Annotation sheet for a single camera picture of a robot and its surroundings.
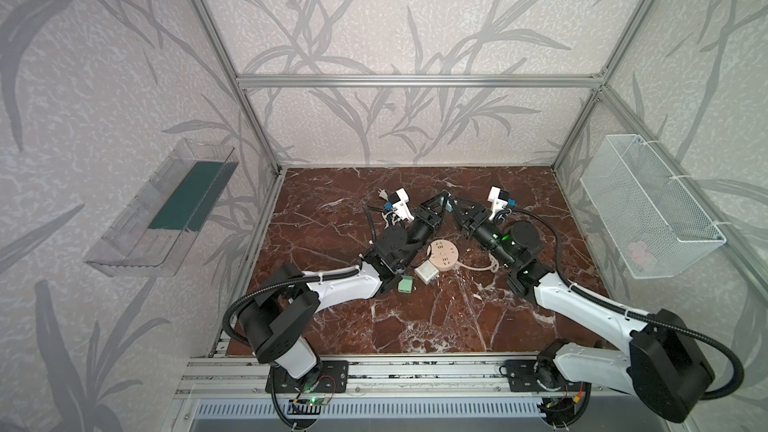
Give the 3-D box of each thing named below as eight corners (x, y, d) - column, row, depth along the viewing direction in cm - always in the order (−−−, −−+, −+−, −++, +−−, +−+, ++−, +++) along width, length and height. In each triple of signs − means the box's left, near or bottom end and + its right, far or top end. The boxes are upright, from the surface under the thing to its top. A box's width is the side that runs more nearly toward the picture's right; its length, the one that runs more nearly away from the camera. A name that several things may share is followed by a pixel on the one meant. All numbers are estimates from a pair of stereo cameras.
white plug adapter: (428, 287, 90) (429, 283, 88) (415, 273, 93) (415, 268, 91) (440, 277, 92) (441, 272, 90) (426, 263, 95) (427, 258, 93)
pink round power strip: (428, 271, 94) (429, 266, 92) (426, 244, 101) (427, 239, 98) (458, 271, 94) (460, 266, 92) (455, 244, 101) (456, 239, 98)
